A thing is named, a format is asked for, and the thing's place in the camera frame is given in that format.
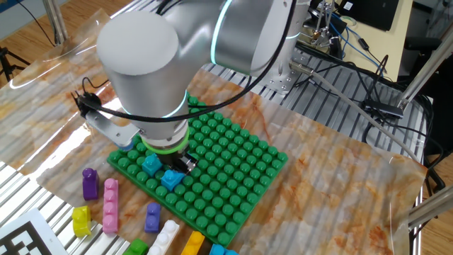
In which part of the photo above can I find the black power strip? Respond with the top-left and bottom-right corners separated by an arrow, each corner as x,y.
360,98 -> 405,120

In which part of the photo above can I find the white four-stud long block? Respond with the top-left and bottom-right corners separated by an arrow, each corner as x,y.
147,219 -> 180,255

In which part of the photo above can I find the indigo two-stud block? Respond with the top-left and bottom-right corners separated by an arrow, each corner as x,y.
144,202 -> 162,234

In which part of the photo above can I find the orange-yellow four-stud long block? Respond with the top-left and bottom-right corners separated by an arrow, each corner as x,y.
180,230 -> 206,255

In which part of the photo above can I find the sky blue three-stud block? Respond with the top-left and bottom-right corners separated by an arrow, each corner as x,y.
161,169 -> 186,193

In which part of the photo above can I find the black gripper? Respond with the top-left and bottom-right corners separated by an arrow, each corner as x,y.
161,150 -> 199,176

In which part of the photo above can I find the pink long block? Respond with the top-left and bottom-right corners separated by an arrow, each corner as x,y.
102,177 -> 120,234

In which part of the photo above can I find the green two-stud block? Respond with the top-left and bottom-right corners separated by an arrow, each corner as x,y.
122,237 -> 149,255

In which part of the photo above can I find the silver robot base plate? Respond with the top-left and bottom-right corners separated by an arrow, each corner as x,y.
261,45 -> 309,96

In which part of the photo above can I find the printed marker tag paper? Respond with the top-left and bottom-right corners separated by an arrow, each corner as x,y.
0,207 -> 59,255

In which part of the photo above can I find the green flange ring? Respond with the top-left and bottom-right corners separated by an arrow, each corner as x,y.
141,128 -> 190,156

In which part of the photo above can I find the beige desk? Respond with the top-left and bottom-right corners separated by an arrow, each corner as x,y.
338,0 -> 414,83

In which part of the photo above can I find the blue square four-stud block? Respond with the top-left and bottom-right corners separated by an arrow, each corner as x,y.
208,242 -> 241,255

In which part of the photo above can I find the black tripod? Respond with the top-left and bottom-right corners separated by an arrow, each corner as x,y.
0,45 -> 32,83

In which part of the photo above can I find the small metal stand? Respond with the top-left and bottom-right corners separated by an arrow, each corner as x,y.
306,0 -> 341,47

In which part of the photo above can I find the dark purple sloped block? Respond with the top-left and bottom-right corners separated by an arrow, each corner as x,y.
81,167 -> 100,202

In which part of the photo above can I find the blue cable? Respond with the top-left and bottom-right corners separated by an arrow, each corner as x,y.
328,20 -> 386,74

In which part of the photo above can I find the teal long block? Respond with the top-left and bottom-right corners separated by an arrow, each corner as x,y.
142,152 -> 164,178

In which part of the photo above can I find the lemon yellow small block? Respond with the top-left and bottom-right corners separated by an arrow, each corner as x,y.
71,205 -> 92,238

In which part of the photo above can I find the aluminium frame post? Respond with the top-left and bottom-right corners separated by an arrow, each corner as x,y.
406,185 -> 453,230
42,0 -> 69,46
396,38 -> 453,111

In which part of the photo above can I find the grey conduit hose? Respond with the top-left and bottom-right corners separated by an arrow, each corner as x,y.
289,60 -> 421,163

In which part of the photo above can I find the black laptop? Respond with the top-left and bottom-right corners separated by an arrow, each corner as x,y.
348,0 -> 400,32

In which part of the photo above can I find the green studded baseplate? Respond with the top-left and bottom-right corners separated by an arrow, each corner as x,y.
107,92 -> 289,247

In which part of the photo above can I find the marble pattern mat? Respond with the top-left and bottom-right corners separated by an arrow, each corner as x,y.
0,8 -> 428,255

